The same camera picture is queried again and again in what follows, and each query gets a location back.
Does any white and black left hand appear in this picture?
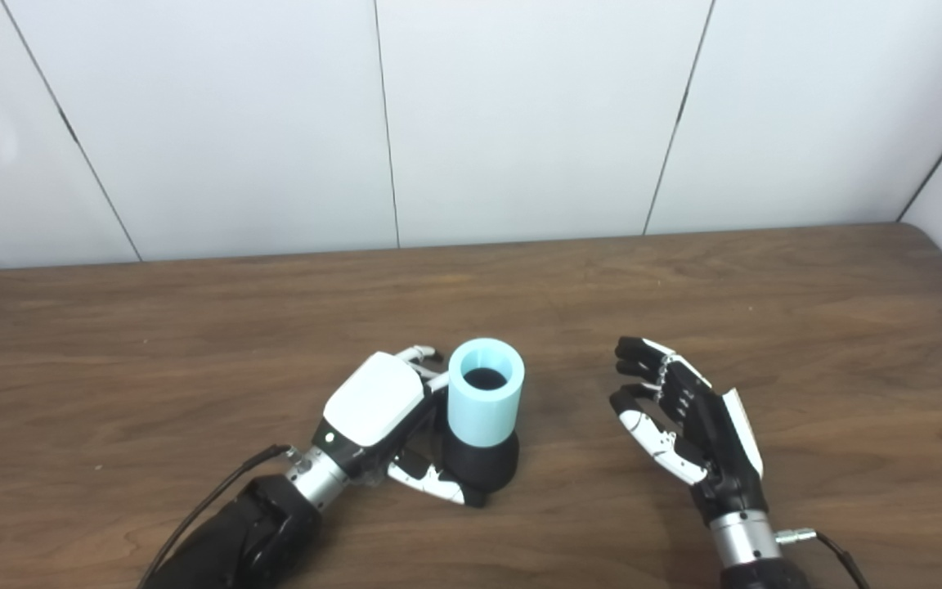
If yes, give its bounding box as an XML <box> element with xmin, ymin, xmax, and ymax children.
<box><xmin>310</xmin><ymin>345</ymin><xmax>487</xmax><ymax>506</ymax></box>

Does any white and black right hand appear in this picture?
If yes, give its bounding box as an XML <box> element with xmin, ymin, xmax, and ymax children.
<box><xmin>609</xmin><ymin>336</ymin><xmax>768</xmax><ymax>524</ymax></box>

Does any light-blue short hose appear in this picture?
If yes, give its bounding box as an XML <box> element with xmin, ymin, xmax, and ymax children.
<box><xmin>446</xmin><ymin>337</ymin><xmax>526</xmax><ymax>448</ymax></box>

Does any black funnel-shaped nozzle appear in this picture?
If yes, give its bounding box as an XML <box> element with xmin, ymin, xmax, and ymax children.
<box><xmin>442</xmin><ymin>429</ymin><xmax>520</xmax><ymax>493</ymax></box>

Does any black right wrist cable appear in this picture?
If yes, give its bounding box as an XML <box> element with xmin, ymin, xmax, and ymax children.
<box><xmin>775</xmin><ymin>528</ymin><xmax>871</xmax><ymax>589</ymax></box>

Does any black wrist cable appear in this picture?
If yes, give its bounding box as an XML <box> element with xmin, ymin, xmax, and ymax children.
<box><xmin>137</xmin><ymin>444</ymin><xmax>292</xmax><ymax>589</ymax></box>
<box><xmin>775</xmin><ymin>528</ymin><xmax>871</xmax><ymax>589</ymax></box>

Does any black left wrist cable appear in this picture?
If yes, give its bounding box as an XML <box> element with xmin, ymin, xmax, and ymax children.
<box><xmin>137</xmin><ymin>444</ymin><xmax>292</xmax><ymax>589</ymax></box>

